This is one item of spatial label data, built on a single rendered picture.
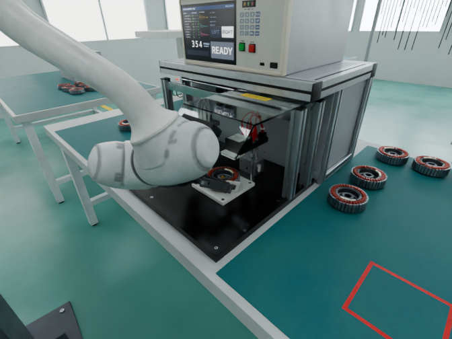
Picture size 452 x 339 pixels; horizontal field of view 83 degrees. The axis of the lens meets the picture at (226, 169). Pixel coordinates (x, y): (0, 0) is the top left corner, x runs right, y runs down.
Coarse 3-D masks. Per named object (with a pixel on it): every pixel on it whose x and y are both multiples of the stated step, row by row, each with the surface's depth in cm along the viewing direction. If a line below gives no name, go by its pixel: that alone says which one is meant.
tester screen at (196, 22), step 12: (192, 12) 83; (204, 12) 80; (216, 12) 76; (228, 12) 73; (192, 24) 85; (204, 24) 81; (216, 24) 78; (228, 24) 75; (192, 36) 87; (204, 36) 83; (192, 48) 90; (204, 48) 85; (216, 60) 84; (228, 60) 80
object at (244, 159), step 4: (248, 152) 95; (244, 156) 92; (248, 156) 92; (240, 160) 92; (244, 160) 91; (248, 160) 89; (256, 160) 89; (260, 160) 89; (240, 164) 93; (244, 164) 92; (248, 164) 90; (256, 164) 88; (260, 164) 90; (240, 168) 94; (244, 168) 92; (248, 168) 91; (256, 168) 89; (248, 172) 92; (256, 172) 90; (260, 172) 92
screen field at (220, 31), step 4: (212, 28) 80; (216, 28) 79; (220, 28) 78; (224, 28) 76; (228, 28) 75; (232, 28) 74; (212, 32) 80; (216, 32) 79; (220, 32) 78; (224, 32) 77; (228, 32) 76; (232, 32) 75; (212, 36) 81; (216, 36) 80; (220, 36) 79; (224, 36) 78; (228, 36) 77; (232, 36) 75
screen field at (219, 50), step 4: (212, 44) 82; (216, 44) 81; (220, 44) 80; (224, 44) 79; (228, 44) 78; (232, 44) 77; (212, 48) 83; (216, 48) 82; (220, 48) 81; (224, 48) 79; (228, 48) 78; (232, 48) 77; (212, 52) 84; (216, 52) 82; (220, 52) 81; (224, 52) 80; (228, 52) 79; (232, 52) 78; (212, 56) 84; (216, 56) 83; (220, 56) 82; (224, 56) 81; (228, 56) 79; (232, 56) 78; (232, 60) 79
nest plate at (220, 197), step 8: (240, 176) 88; (192, 184) 84; (248, 184) 83; (208, 192) 80; (216, 192) 80; (224, 192) 80; (232, 192) 80; (240, 192) 80; (216, 200) 78; (224, 200) 76
